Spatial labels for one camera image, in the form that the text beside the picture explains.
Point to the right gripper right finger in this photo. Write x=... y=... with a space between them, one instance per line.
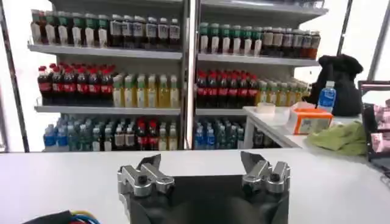
x=265 y=176

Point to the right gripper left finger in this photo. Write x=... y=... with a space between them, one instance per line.
x=143 y=179

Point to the white desk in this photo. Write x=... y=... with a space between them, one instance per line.
x=274 y=124

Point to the clear tape roll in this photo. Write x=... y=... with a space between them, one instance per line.
x=265 y=108

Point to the orange tissue box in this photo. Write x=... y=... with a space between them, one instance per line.
x=310 y=121

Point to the green cloth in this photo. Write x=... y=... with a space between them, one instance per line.
x=338 y=138

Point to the shelf rack of bottles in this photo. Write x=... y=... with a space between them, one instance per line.
x=112 y=85
x=250 y=82

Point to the blue label water bottle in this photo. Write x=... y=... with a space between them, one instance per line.
x=327 y=97

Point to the black laptop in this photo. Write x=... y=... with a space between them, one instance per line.
x=374 y=128

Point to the black bag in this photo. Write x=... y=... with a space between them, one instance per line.
x=347 y=82

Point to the black frame pole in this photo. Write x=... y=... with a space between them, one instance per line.
x=13 y=79

